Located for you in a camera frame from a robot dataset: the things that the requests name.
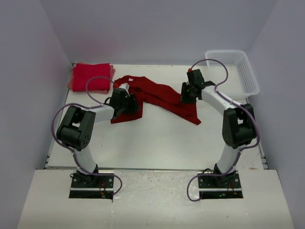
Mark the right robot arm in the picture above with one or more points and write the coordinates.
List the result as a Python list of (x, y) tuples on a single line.
[(238, 129)]

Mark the dark red t shirt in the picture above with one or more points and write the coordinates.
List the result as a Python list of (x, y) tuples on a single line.
[(147, 91)]

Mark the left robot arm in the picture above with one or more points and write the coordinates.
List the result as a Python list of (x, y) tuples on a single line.
[(75, 130)]

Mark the white plastic basket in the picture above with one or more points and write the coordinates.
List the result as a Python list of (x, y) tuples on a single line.
[(241, 82)]

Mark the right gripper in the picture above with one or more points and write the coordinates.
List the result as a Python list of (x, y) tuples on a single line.
[(184, 98)]

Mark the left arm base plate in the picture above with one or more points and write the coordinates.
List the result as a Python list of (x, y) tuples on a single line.
[(82, 182)]

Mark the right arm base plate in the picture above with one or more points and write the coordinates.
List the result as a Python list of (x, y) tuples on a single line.
[(229, 181)]

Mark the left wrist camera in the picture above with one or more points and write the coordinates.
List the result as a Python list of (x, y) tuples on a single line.
[(124, 86)]

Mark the folded bright red shirt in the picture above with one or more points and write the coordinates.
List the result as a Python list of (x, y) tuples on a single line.
[(91, 76)]

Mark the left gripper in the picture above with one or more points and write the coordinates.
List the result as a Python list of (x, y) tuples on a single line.
[(133, 106)]

